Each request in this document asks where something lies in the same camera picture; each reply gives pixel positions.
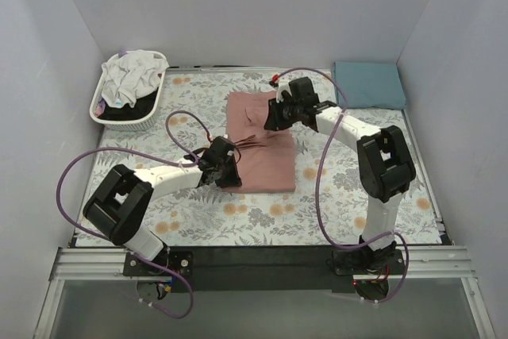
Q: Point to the folded teal t shirt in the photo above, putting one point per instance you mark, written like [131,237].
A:
[369,85]

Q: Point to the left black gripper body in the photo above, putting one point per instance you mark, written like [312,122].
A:
[228,175]

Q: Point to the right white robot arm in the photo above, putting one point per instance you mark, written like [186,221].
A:
[386,168]

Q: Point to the pink printed t shirt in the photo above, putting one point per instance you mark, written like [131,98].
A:
[267,158]

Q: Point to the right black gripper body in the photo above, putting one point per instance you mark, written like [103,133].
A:
[275,115]

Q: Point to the white crumpled garment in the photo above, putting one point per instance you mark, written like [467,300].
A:
[133,76]

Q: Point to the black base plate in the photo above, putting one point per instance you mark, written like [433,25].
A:
[276,268]

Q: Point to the black garment in basket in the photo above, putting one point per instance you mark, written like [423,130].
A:
[141,109]

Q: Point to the aluminium frame rail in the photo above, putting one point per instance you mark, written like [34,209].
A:
[426,262]

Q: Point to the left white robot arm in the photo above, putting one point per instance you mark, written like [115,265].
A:
[118,205]

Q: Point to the floral table mat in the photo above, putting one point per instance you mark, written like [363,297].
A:
[192,105]

